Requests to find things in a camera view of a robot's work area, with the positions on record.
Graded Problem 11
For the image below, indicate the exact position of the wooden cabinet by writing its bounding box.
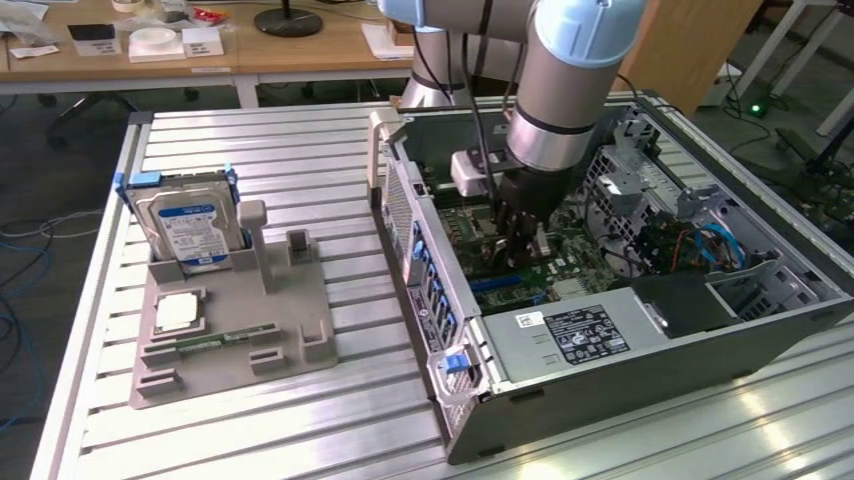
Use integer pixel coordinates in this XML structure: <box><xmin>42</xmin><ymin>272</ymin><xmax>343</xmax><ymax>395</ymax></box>
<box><xmin>600</xmin><ymin>0</ymin><xmax>766</xmax><ymax>115</ymax></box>

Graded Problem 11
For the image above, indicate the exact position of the black office chair base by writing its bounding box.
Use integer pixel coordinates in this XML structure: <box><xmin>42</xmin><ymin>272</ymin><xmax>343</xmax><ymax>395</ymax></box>
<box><xmin>38</xmin><ymin>92</ymin><xmax>139</xmax><ymax>150</ymax></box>

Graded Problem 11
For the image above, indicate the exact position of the green motherboard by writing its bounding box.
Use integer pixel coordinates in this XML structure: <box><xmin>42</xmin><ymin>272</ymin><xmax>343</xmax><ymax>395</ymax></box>
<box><xmin>426</xmin><ymin>174</ymin><xmax>644</xmax><ymax>314</ymax></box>

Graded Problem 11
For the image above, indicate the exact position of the white table frame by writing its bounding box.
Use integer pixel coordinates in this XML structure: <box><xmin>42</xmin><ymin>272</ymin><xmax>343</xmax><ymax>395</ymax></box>
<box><xmin>732</xmin><ymin>0</ymin><xmax>854</xmax><ymax>136</ymax></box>

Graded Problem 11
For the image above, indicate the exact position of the metal disk bay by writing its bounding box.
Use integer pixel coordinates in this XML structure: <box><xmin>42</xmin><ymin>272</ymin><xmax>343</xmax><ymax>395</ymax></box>
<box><xmin>578</xmin><ymin>107</ymin><xmax>737</xmax><ymax>237</ymax></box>

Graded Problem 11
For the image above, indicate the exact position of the wooden desk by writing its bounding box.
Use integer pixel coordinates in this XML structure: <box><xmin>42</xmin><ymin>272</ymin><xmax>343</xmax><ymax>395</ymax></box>
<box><xmin>0</xmin><ymin>0</ymin><xmax>243</xmax><ymax>109</ymax></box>
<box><xmin>237</xmin><ymin>0</ymin><xmax>604</xmax><ymax>109</ymax></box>

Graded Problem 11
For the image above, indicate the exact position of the orange wire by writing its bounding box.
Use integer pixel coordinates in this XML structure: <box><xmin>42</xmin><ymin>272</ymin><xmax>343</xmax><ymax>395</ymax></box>
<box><xmin>672</xmin><ymin>227</ymin><xmax>690</xmax><ymax>271</ymax></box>

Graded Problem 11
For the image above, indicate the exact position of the black round lamp base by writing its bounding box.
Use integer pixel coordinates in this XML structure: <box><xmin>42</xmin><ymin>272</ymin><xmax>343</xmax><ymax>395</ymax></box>
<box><xmin>253</xmin><ymin>0</ymin><xmax>326</xmax><ymax>38</ymax></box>

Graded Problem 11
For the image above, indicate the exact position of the blue wire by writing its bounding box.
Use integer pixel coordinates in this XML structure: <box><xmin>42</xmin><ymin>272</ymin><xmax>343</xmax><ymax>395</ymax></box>
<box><xmin>693</xmin><ymin>223</ymin><xmax>749</xmax><ymax>272</ymax></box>

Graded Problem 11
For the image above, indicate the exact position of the white paper stack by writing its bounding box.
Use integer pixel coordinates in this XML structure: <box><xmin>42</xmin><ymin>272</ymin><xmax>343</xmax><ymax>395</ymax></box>
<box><xmin>362</xmin><ymin>21</ymin><xmax>417</xmax><ymax>62</ymax></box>

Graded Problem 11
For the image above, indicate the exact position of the blue floor cable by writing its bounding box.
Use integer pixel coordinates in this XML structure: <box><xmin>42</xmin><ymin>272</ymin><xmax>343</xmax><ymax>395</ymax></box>
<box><xmin>0</xmin><ymin>234</ymin><xmax>57</xmax><ymax>432</ymax></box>

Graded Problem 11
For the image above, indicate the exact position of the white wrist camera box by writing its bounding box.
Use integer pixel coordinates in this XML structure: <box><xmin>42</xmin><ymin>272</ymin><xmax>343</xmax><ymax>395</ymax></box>
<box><xmin>450</xmin><ymin>149</ymin><xmax>508</xmax><ymax>198</ymax></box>

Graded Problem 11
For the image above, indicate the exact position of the grey parts rack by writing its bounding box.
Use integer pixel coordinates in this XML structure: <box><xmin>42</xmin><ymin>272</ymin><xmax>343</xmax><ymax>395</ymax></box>
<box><xmin>129</xmin><ymin>198</ymin><xmax>339</xmax><ymax>412</ymax></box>

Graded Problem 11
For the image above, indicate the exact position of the green RAM stick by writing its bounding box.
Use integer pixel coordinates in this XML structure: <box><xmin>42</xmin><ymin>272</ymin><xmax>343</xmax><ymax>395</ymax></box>
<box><xmin>173</xmin><ymin>327</ymin><xmax>279</xmax><ymax>354</ymax></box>

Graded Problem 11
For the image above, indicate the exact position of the CPU socket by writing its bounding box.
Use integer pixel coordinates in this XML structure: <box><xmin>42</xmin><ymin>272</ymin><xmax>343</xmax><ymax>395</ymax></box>
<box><xmin>469</xmin><ymin>205</ymin><xmax>501</xmax><ymax>240</ymax></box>

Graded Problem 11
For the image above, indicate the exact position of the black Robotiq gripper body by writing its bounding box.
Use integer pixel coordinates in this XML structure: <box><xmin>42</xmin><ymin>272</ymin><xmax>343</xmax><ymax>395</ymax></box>
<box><xmin>496</xmin><ymin>166</ymin><xmax>570</xmax><ymax>225</ymax></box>

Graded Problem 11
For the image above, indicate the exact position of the white box with round dish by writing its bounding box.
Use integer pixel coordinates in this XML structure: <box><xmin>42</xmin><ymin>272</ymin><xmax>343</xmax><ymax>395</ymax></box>
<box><xmin>127</xmin><ymin>27</ymin><xmax>189</xmax><ymax>65</ymax></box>

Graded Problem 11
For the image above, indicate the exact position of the black power cable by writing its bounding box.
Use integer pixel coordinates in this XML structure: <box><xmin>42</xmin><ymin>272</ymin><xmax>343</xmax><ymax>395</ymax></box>
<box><xmin>613</xmin><ymin>73</ymin><xmax>677</xmax><ymax>109</ymax></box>

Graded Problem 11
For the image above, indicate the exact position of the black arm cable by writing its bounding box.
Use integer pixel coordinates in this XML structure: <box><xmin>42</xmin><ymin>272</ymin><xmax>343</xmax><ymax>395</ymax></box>
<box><xmin>461</xmin><ymin>29</ymin><xmax>502</xmax><ymax>214</ymax></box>

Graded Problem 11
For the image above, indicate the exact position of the silver CPU chip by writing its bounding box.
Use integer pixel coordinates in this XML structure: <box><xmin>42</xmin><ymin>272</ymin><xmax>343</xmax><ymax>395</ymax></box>
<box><xmin>154</xmin><ymin>294</ymin><xmax>203</xmax><ymax>332</ymax></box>

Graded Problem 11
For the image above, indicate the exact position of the white box with black top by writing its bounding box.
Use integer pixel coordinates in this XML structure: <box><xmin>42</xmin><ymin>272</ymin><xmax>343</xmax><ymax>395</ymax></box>
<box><xmin>66</xmin><ymin>23</ymin><xmax>125</xmax><ymax>58</ymax></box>

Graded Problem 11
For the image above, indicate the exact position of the hard disk with blue carrier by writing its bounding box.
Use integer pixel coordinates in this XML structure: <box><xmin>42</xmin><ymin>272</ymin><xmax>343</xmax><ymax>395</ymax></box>
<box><xmin>114</xmin><ymin>161</ymin><xmax>253</xmax><ymax>277</ymax></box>

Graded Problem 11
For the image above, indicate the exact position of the grey power supply unit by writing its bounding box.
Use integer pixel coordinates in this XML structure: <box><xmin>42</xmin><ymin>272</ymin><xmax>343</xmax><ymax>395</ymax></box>
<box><xmin>481</xmin><ymin>287</ymin><xmax>670</xmax><ymax>394</ymax></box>

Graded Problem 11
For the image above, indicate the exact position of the clear plastic bag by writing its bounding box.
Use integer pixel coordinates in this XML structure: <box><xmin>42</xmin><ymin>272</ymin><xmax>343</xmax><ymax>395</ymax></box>
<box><xmin>0</xmin><ymin>0</ymin><xmax>63</xmax><ymax>47</ymax></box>

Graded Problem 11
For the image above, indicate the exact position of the blue expansion slot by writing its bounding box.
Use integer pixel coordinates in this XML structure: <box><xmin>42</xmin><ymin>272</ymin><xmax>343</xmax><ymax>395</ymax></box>
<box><xmin>469</xmin><ymin>273</ymin><xmax>525</xmax><ymax>294</ymax></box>

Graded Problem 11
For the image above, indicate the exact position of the small white printed box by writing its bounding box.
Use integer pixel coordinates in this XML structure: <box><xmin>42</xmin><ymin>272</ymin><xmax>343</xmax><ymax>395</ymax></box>
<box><xmin>181</xmin><ymin>26</ymin><xmax>227</xmax><ymax>59</ymax></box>

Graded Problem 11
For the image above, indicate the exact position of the open black PC case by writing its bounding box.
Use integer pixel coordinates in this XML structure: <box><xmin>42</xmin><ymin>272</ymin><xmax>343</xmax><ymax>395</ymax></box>
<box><xmin>369</xmin><ymin>89</ymin><xmax>854</xmax><ymax>466</ymax></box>

